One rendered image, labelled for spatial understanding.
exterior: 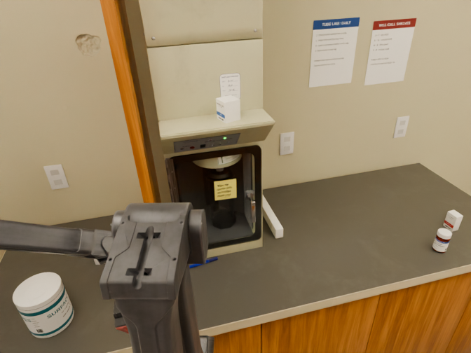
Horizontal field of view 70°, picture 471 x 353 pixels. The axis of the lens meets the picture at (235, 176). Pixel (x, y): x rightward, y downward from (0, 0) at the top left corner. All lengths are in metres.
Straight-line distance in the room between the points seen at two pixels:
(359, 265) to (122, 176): 1.05
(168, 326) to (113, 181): 1.25
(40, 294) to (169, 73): 0.74
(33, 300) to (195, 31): 0.88
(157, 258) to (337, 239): 1.13
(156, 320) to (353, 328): 1.16
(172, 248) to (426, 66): 1.70
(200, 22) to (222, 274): 0.83
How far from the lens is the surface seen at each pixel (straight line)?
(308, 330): 1.36
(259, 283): 1.23
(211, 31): 0.98
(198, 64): 0.99
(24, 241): 0.80
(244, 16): 1.00
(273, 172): 1.71
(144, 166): 0.98
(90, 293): 1.33
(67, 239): 0.82
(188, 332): 0.54
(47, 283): 1.21
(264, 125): 0.96
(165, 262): 0.36
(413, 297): 1.51
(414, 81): 1.91
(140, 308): 0.38
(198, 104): 1.01
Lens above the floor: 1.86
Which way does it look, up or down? 31 degrees down
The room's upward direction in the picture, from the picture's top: 3 degrees counter-clockwise
